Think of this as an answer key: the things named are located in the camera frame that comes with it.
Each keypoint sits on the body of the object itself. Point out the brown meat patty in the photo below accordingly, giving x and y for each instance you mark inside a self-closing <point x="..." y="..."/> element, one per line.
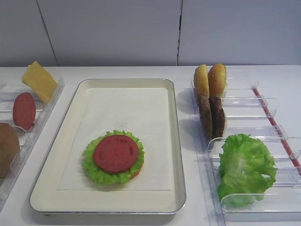
<point x="218" y="116"/>
<point x="205" y="114"/>

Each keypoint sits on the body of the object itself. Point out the green lettuce leaf in rack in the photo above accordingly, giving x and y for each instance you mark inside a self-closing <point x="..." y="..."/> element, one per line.
<point x="247" y="169"/>

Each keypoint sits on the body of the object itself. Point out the red rod on right rack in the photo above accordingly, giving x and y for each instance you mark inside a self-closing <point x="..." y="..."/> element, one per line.
<point x="284" y="142"/>

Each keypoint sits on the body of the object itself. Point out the golden bun half right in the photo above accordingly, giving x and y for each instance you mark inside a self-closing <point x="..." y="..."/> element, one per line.
<point x="217" y="80"/>

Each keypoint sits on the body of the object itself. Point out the golden bun half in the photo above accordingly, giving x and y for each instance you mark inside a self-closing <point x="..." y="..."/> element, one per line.
<point x="217" y="80"/>
<point x="201" y="80"/>

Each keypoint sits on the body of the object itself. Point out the brown bun in left rack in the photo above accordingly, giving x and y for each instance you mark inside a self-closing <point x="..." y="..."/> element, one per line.
<point x="9" y="147"/>

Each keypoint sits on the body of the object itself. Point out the red tomato slice on tray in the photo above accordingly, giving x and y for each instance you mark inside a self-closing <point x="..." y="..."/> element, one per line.
<point x="116" y="153"/>

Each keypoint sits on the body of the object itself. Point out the clear acrylic right rack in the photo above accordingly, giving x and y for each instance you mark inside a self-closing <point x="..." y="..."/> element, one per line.
<point x="245" y="115"/>

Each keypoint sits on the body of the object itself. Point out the golden bun half left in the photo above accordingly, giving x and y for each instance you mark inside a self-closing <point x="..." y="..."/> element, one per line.
<point x="201" y="80"/>

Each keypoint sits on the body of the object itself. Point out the red tomato slice in rack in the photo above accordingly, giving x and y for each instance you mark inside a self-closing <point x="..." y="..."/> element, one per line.
<point x="24" y="110"/>

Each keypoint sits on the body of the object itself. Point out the white paper tray liner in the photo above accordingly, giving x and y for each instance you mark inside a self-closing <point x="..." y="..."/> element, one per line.
<point x="143" y="112"/>

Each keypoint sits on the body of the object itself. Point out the green lettuce leaf on tray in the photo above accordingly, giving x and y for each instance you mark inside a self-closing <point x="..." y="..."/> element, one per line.
<point x="100" y="176"/>

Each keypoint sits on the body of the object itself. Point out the cream metal serving tray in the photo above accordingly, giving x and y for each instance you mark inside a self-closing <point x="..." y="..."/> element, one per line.
<point x="46" y="197"/>

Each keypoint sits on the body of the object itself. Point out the yellow cheese slice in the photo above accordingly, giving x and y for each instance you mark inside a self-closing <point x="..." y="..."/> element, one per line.
<point x="39" y="80"/>

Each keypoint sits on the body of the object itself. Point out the clear acrylic left rack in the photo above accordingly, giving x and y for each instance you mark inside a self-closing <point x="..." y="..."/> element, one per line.
<point x="27" y="138"/>

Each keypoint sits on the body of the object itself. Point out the clear acrylic rack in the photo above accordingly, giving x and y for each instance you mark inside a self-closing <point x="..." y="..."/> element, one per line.
<point x="245" y="115"/>
<point x="27" y="138"/>

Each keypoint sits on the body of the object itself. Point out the orange bottom bun on tray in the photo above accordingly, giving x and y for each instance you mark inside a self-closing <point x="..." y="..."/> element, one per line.
<point x="135" y="170"/>

